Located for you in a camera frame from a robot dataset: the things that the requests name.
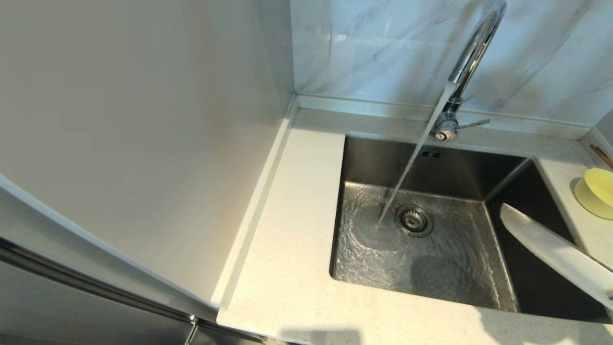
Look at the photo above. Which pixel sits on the chrome gooseneck faucet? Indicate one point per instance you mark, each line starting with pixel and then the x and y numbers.
pixel 471 57

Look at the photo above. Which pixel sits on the white round plate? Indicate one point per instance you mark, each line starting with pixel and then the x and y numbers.
pixel 550 247

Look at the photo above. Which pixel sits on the yellow plastic cup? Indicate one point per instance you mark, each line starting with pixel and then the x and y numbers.
pixel 596 196

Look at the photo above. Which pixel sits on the brown wooden chopstick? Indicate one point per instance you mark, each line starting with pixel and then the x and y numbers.
pixel 601 154
pixel 604 160

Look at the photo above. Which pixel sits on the stainless steel sink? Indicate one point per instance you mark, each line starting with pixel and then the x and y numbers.
pixel 431 268

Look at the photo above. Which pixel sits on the round metal drain strainer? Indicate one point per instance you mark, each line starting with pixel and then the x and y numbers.
pixel 414 220

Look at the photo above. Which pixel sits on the white refrigerator side panel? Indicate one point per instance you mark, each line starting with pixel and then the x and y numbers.
pixel 143 120

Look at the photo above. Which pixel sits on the stainless steel under-counter cabinet front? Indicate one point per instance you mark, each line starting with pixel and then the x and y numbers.
pixel 225 335

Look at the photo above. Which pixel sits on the large stainless steel refrigerator door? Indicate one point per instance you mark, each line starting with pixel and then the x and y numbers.
pixel 72 311

